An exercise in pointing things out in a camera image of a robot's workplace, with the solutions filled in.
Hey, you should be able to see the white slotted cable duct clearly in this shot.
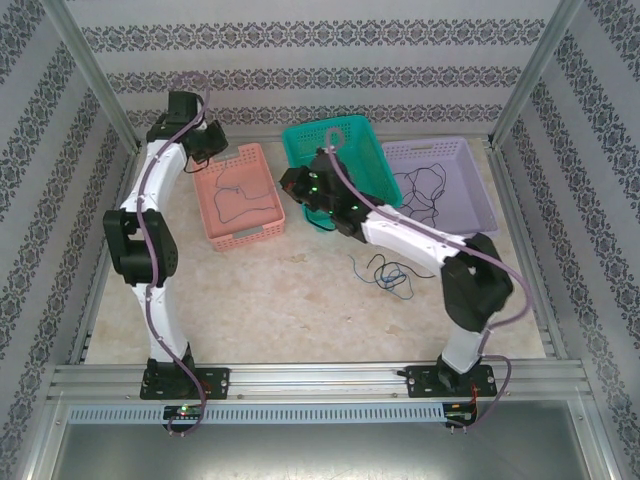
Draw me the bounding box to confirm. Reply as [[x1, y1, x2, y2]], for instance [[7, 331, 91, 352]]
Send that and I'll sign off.
[[67, 403, 446, 426]]

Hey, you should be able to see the aluminium side rail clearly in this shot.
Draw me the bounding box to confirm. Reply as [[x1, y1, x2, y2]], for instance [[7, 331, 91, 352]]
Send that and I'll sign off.
[[487, 144, 571, 361], [67, 147, 144, 366]]

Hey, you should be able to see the aluminium frame post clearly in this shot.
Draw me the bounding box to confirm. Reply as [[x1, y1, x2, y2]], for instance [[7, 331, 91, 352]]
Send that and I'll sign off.
[[38, 0, 143, 153], [485, 0, 585, 149]]

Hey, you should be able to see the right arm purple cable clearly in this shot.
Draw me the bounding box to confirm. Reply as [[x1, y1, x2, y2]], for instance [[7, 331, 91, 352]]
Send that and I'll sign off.
[[323, 128, 532, 436]]

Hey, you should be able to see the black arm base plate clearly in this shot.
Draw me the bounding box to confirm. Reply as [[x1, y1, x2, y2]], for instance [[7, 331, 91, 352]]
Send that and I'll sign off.
[[139, 367, 231, 401], [403, 364, 497, 400]]

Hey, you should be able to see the pink perforated plastic basket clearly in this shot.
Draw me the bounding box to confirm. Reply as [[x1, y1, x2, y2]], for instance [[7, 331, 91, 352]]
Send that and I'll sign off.
[[192, 143, 287, 253]]

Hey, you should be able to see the left gripper black lead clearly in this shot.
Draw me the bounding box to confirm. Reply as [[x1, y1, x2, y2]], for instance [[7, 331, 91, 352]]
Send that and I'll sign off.
[[183, 149, 214, 175]]

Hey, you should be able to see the lavender perforated plastic basket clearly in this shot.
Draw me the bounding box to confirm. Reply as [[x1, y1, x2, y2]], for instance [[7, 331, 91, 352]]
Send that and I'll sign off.
[[381, 138, 502, 239]]

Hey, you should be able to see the steel sheet panel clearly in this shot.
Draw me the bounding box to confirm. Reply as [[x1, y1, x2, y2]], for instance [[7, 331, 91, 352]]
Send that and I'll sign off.
[[49, 424, 616, 480]]

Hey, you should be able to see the small green circuit board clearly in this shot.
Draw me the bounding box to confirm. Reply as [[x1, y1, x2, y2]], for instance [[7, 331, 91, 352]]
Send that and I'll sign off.
[[444, 401, 479, 426], [163, 404, 209, 421]]

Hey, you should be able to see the wide aluminium mounting rail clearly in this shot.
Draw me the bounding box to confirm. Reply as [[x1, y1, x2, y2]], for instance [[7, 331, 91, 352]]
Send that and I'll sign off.
[[47, 362, 594, 401]]

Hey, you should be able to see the teal perforated plastic basket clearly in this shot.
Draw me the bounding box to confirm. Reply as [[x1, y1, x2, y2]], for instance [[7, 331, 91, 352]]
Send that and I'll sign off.
[[281, 114, 403, 232]]

